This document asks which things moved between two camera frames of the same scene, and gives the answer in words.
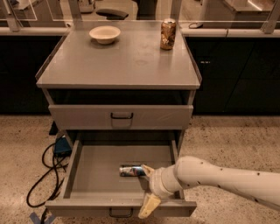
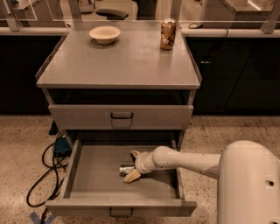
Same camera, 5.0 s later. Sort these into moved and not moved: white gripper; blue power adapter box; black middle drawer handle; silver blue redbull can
Moved: white gripper
Not moved: silver blue redbull can; black middle drawer handle; blue power adapter box
